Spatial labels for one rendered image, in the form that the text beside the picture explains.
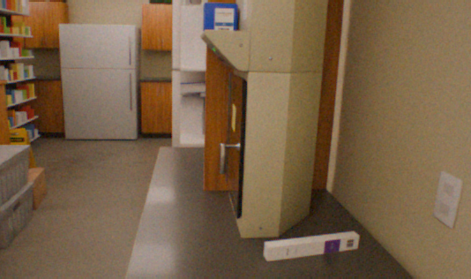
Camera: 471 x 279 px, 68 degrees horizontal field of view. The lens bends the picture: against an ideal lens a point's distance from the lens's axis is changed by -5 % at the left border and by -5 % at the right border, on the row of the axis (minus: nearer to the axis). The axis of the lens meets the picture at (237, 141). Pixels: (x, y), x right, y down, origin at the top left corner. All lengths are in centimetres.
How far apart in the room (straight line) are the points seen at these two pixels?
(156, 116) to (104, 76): 103
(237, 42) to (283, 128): 25
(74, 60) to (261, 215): 526
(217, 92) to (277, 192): 46
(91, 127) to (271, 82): 531
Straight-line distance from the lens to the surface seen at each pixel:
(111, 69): 593
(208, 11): 114
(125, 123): 600
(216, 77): 130
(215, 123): 133
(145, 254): 100
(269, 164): 100
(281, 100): 97
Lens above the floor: 146
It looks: 14 degrees down
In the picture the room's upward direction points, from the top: 2 degrees clockwise
